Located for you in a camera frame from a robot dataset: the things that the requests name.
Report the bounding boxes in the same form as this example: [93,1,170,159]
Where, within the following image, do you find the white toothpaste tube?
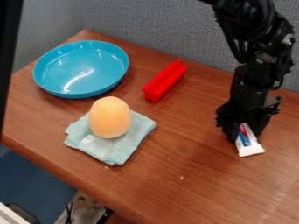
[235,123,266,158]

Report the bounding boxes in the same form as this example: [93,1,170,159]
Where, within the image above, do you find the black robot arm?
[201,0,295,141]

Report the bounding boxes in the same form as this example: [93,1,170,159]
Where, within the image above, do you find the orange egg-shaped sponge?
[89,96,131,138]

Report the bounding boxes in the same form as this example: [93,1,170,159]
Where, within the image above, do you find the dark vertical post foreground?
[0,0,24,141]

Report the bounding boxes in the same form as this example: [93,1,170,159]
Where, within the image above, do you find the blue plate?
[32,40,130,99]

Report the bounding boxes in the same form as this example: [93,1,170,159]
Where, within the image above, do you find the beige object under table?
[54,191,109,224]

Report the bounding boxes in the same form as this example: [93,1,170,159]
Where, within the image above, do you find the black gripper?
[217,64,283,143]

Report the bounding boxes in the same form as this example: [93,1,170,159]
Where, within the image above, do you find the red plastic block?
[143,59,187,103]

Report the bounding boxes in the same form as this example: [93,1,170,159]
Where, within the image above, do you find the light blue folded cloth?
[64,111,157,165]

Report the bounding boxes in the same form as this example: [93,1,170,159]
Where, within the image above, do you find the white object bottom left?
[0,202,26,224]

